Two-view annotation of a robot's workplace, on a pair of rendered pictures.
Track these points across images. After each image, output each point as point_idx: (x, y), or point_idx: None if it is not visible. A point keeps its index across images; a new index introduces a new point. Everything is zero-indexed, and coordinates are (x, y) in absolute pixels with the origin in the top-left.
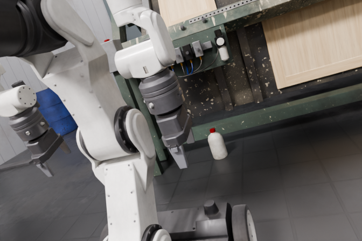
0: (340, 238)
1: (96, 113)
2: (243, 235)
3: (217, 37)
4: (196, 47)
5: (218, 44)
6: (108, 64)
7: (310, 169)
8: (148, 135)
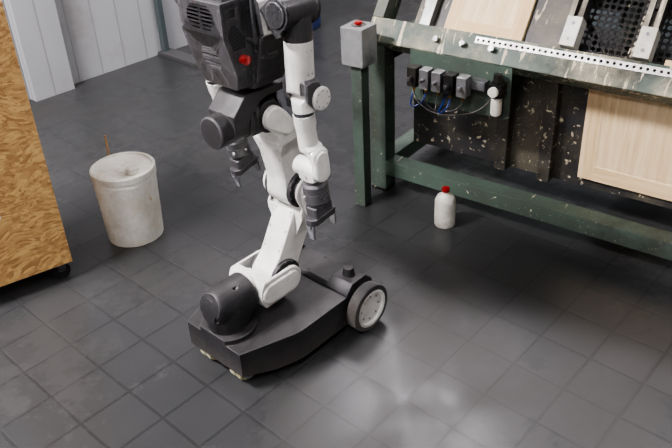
0: (438, 351)
1: (279, 172)
2: (356, 302)
3: (492, 85)
4: (460, 85)
5: (489, 96)
6: None
7: (499, 294)
8: None
